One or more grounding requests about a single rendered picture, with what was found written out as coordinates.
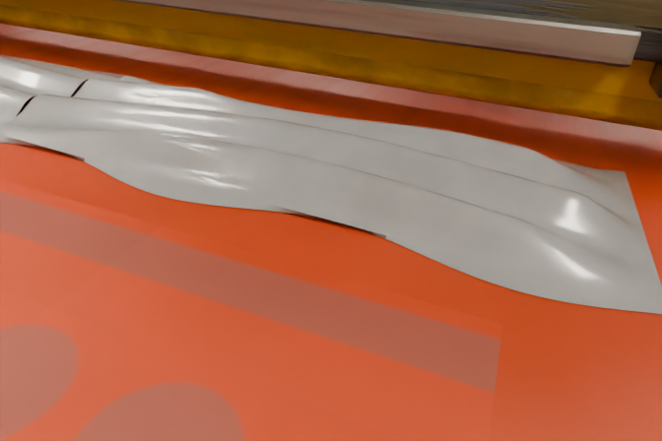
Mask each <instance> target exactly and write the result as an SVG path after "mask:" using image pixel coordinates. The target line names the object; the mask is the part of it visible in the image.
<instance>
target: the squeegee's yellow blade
mask: <svg viewBox="0 0 662 441"><path fill-rule="evenodd" d="M0 4H2V5H9V6H15V7H22V8H29V9H36V10H42V11H48V12H55V13H62V14H69V15H76V16H82V17H89V18H96V19H103V20H109V21H116V22H122V23H129V24H136V25H142V26H149V27H156V28H163V29H170V30H176V31H183V32H196V33H202V34H208V35H215V36H222V37H229V38H235V39H242V40H249V41H256V42H262V43H269V44H276V45H283V46H289V47H295V48H302V49H309V50H316V51H323V52H329V53H336V54H343V55H350V56H356V57H362V58H369V59H376V60H383V61H389V62H396V63H403V64H410V65H417V66H423V67H430V68H436V69H443V70H449V71H456V72H463V73H470V74H477V75H483V76H490V77H497V78H504V79H510V80H516V81H523V82H530V83H537V84H543V85H550V86H557V87H564V88H571V89H577V90H584V91H591V92H597V93H603V94H610V95H623V96H630V97H636V98H643V99H650V100H657V101H662V98H660V97H658V95H657V94H656V92H655V91H654V90H653V89H652V87H651V86H650V84H649V79H650V77H651V74H652V71H653V68H654V66H655V63H656V62H649V61H641V60H634V59H632V62H631V65H630V66H629V67H616V66H609V65H601V64H594V63H586V62H579V61H571V60H564V59H557V58H549V57H542V56H534V55H527V54H519V53H512V52H504V51H496V50H489V49H482V48H475V47H467V46H460V45H452V44H444V43H437V42H429V41H422V40H414V39H408V38H400V37H392V36H385V35H377V34H370V33H362V32H355V31H340V30H333V29H326V28H319V27H311V26H304V25H296V24H288V23H281V22H273V21H266V20H258V19H251V18H244V17H236V16H229V15H221V14H214V13H206V12H199V11H191V10H183V9H176V8H169V7H162V6H154V5H147V4H139V3H131V2H124V1H116V0H0Z"/></svg>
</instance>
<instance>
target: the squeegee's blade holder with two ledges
mask: <svg viewBox="0 0 662 441"><path fill-rule="evenodd" d="M116 1H124V2H131V3H139V4H147V5H154V6H162V7H169V8H176V9H183V10H191V11H199V12H206V13H214V14H221V15H229V16H236V17H244V18H251V19H258V20H266V21H273V22H281V23H288V24H296V25H304V26H311V27H319V28H326V29H333V30H340V31H348V32H362V33H370V34H377V35H385V36H392V37H400V38H408V39H414V40H422V41H429V42H437V43H444V44H452V45H460V46H467V47H475V48H482V49H489V50H496V51H504V52H512V53H519V54H527V55H534V56H542V57H549V58H557V59H564V60H571V61H579V62H586V63H594V64H601V65H609V66H616V67H629V66H630V65H631V62H632V59H633V56H634V54H635V51H636V48H637V45H638V42H639V39H640V36H641V31H640V30H639V29H638V28H637V27H636V26H630V25H621V24H611V23H602V22H593V21H584V20H576V19H567V18H557V17H548V16H539V15H530V14H521V13H512V12H503V11H494V10H485V9H476V8H467V7H458V6H448V5H439V4H431V3H422V2H413V1H404V0H116Z"/></svg>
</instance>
